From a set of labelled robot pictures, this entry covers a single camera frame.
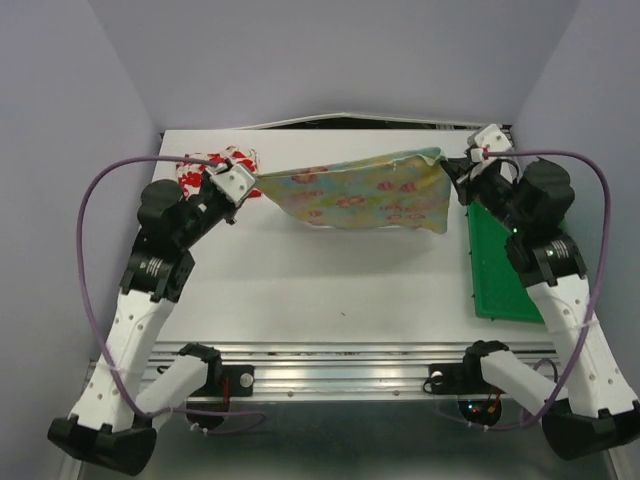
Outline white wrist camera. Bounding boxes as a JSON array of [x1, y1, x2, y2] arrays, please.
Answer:
[[211, 163, 257, 207], [467, 123, 513, 163]]

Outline pastel floral skirt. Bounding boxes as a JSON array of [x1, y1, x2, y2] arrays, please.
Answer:
[[257, 147, 451, 234]]

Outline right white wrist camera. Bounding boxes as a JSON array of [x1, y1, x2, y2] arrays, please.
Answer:
[[467, 123, 513, 163]]

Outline red poppy print skirt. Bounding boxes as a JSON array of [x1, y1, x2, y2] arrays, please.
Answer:
[[174, 146, 259, 198]]

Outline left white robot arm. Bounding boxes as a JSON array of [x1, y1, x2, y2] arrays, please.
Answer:
[[48, 180, 241, 476]]

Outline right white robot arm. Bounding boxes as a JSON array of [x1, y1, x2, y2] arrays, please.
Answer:
[[423, 158, 639, 460]]

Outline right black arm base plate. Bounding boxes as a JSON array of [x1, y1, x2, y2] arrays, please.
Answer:
[[422, 362, 504, 396]]

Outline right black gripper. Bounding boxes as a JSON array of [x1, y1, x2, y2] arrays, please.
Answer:
[[444, 154, 531, 233]]

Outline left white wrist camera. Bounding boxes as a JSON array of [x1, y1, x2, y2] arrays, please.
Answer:
[[211, 163, 257, 207]]

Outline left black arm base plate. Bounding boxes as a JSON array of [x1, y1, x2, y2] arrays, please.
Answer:
[[191, 364, 255, 398]]

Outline green plastic tray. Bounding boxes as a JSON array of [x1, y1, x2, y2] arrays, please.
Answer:
[[467, 203, 543, 325]]

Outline aluminium rail frame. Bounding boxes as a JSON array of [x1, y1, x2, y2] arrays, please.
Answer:
[[79, 341, 616, 401]]

